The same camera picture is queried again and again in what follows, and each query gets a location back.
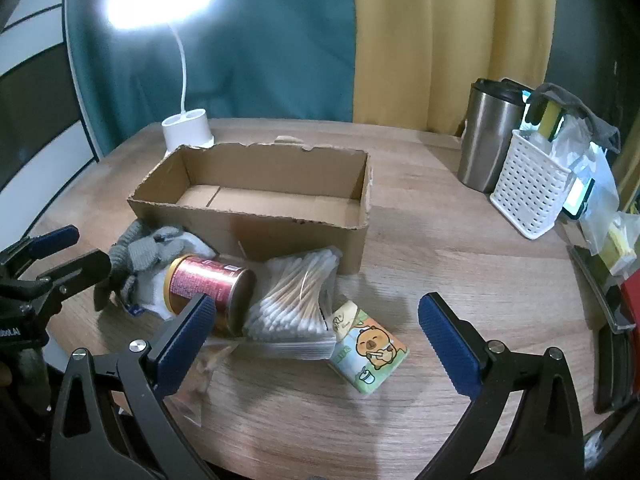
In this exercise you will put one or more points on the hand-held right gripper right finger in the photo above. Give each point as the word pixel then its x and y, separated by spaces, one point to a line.
pixel 450 347

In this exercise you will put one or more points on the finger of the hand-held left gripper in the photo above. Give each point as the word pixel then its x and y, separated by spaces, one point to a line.
pixel 50 242
pixel 75 271

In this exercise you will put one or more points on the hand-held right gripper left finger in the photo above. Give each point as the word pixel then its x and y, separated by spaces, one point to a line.
pixel 186 338

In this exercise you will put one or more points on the red metal can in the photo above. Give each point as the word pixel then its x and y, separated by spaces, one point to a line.
pixel 200 277

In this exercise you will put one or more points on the white tissue packet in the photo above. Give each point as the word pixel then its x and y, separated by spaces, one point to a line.
pixel 145 255

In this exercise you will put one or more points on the cartoon print tissue pack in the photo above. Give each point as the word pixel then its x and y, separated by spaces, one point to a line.
pixel 370 355

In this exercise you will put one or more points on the bag of cotton swabs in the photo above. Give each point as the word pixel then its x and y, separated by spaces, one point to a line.
pixel 295 290

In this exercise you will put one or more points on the cardboard box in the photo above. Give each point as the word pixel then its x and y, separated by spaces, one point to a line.
pixel 280 237

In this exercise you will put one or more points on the flat clear plastic bag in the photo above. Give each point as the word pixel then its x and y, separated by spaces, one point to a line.
pixel 210 365

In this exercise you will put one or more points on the black tray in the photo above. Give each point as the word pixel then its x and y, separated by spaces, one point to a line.
pixel 590 270

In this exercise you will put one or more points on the white desk lamp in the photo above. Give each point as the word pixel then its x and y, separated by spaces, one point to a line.
pixel 187 132

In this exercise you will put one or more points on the red box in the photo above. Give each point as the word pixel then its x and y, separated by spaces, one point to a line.
pixel 631 302

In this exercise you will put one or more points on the yellow packet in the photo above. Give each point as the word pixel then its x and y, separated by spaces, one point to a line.
pixel 619 246

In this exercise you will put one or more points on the steel tumbler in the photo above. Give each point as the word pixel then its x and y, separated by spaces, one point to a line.
pixel 482 135

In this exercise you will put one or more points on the yellow green sponge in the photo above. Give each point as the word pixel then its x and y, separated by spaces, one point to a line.
pixel 550 117

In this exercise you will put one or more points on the teal curtain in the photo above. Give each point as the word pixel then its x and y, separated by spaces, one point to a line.
pixel 225 60

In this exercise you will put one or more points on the grey cloth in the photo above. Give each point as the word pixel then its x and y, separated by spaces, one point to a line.
pixel 595 120

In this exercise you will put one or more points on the yellow curtain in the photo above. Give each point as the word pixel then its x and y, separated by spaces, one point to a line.
pixel 440 45

